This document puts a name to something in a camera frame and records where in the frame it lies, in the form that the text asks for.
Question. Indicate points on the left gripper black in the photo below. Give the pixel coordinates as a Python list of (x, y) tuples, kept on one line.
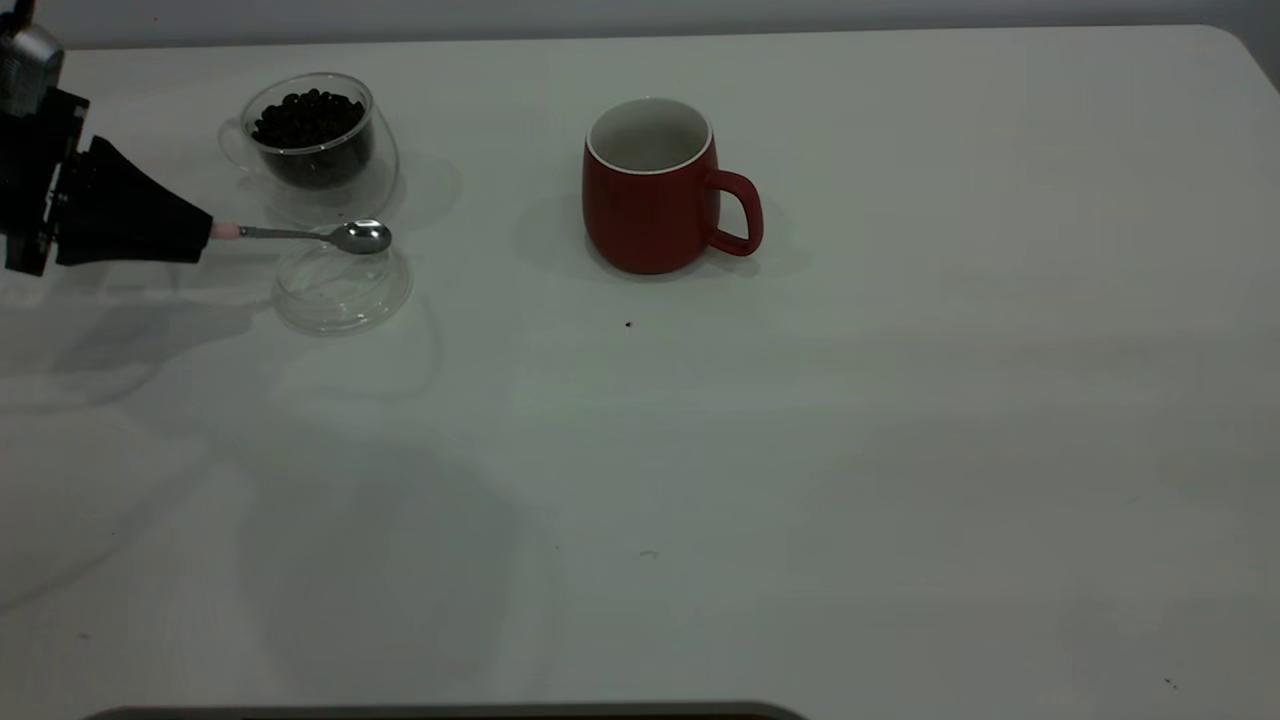
[(30, 190)]

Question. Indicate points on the clear round glass lid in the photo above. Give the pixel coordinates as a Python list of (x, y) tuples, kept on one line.
[(340, 295)]

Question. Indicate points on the red ceramic mug white inside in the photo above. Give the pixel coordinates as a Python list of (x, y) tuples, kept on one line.
[(645, 225)]

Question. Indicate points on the coffee bean pile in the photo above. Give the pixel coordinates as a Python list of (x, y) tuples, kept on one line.
[(310, 125)]

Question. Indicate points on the clear double-wall glass cup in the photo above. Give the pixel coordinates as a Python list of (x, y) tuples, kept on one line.
[(330, 195)]

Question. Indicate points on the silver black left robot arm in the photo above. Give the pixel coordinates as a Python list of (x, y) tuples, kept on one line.
[(25, 70)]

